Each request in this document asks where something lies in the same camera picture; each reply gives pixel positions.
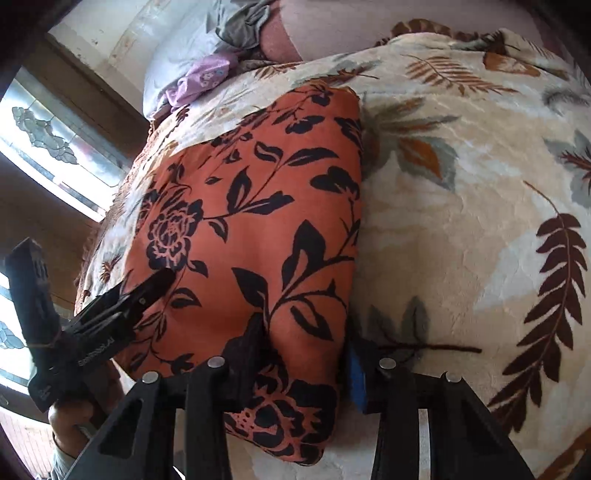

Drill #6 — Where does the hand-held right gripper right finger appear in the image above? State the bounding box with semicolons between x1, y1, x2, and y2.
346;346;536;480

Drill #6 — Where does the pile of grey purple clothes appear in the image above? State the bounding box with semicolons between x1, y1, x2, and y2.
142;0;241;118

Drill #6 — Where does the person's left hand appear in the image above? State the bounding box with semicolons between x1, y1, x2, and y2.
48;364;124;452

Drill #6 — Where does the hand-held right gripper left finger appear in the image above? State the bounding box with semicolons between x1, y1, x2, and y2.
61;316;274;480

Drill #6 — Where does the grey cloth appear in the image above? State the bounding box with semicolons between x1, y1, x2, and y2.
217;0;284;51

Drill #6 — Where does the pink quilted bedsheet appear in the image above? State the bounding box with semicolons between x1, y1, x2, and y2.
261;0;550;63

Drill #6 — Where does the patterned glass window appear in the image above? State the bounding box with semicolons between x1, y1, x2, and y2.
0;67;130;398

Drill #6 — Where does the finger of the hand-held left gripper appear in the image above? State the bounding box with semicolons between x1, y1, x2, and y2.
75;268;177;320
68;296;156;343

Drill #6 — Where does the purple floral cloth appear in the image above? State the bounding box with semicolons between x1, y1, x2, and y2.
159;51;238;109

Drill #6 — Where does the orange black floral garment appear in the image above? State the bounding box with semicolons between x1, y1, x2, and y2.
122;80;364;467

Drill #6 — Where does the cream leaf-print plush blanket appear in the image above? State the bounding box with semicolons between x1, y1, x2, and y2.
74;18;591;480

